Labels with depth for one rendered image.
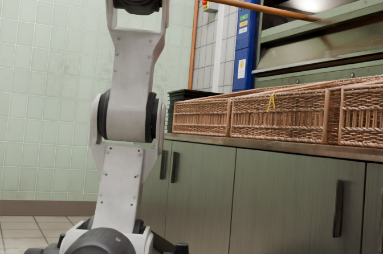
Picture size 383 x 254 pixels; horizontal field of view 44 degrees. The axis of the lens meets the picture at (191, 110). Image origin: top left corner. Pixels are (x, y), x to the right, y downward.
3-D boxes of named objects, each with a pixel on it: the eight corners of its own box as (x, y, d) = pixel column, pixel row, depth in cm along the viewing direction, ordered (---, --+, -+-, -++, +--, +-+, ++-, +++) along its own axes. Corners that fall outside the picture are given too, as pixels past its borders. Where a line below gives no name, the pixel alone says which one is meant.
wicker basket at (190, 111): (254, 140, 253) (257, 88, 255) (325, 146, 202) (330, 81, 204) (169, 133, 233) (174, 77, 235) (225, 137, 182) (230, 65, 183)
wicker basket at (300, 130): (330, 146, 199) (334, 80, 200) (451, 155, 147) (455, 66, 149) (227, 137, 180) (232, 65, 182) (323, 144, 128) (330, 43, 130)
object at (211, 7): (211, 13, 322) (213, -1, 323) (218, 10, 313) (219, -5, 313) (202, 11, 319) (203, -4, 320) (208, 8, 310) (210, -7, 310)
